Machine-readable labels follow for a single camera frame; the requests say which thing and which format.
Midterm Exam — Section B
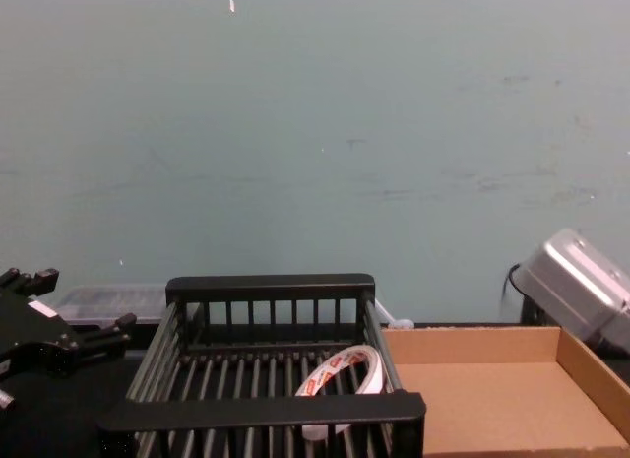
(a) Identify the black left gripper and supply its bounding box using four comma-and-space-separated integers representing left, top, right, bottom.
0, 267, 139, 381

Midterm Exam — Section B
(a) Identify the white tape roll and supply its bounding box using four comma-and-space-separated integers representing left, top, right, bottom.
293, 344, 384, 443

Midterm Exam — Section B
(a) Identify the clear plastic case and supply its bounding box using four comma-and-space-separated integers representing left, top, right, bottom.
51, 282, 171, 327

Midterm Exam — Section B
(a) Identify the shallow brown cardboard tray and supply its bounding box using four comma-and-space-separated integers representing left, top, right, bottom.
380, 324, 630, 458

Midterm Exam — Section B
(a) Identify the small white plastic piece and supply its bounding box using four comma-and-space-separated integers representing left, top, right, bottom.
374, 299, 416, 330

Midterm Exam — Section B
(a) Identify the black rack with steel bars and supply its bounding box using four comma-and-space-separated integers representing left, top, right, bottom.
96, 274, 427, 458

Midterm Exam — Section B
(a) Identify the thin black cable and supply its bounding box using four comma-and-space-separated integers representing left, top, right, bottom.
500, 263, 524, 311

